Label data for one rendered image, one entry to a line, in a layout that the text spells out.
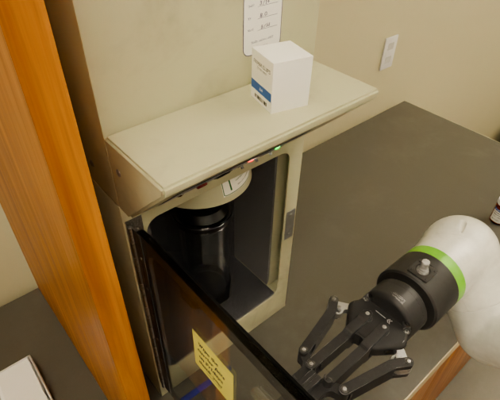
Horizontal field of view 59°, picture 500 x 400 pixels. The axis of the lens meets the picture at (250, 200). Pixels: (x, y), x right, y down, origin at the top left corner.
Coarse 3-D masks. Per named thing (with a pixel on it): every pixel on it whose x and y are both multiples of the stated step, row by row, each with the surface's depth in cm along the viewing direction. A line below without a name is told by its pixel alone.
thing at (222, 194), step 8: (240, 176) 70; (248, 176) 72; (224, 184) 67; (232, 184) 68; (240, 184) 70; (248, 184) 72; (208, 192) 67; (216, 192) 67; (224, 192) 68; (232, 192) 68; (240, 192) 70; (192, 200) 67; (200, 200) 67; (208, 200) 67; (216, 200) 67; (224, 200) 68; (184, 208) 67; (192, 208) 67; (200, 208) 67
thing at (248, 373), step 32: (160, 256) 50; (160, 288) 55; (192, 288) 47; (160, 320) 62; (192, 320) 51; (224, 320) 44; (192, 352) 56; (224, 352) 47; (256, 352) 41; (192, 384) 63; (256, 384) 44; (288, 384) 39
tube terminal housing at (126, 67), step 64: (64, 0) 39; (128, 0) 41; (192, 0) 45; (64, 64) 46; (128, 64) 44; (192, 64) 49; (128, 128) 48; (192, 192) 60; (128, 256) 59; (256, 320) 94
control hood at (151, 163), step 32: (320, 64) 61; (224, 96) 54; (320, 96) 54; (352, 96) 54; (160, 128) 48; (192, 128) 48; (224, 128) 48; (256, 128) 48; (288, 128) 48; (128, 160) 44; (160, 160) 43; (192, 160) 43; (224, 160) 44; (128, 192) 48; (160, 192) 40
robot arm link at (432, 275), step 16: (416, 256) 60; (432, 256) 59; (384, 272) 60; (400, 272) 58; (416, 272) 57; (432, 272) 57; (448, 272) 58; (416, 288) 57; (432, 288) 56; (448, 288) 57; (432, 304) 56; (448, 304) 58; (432, 320) 57
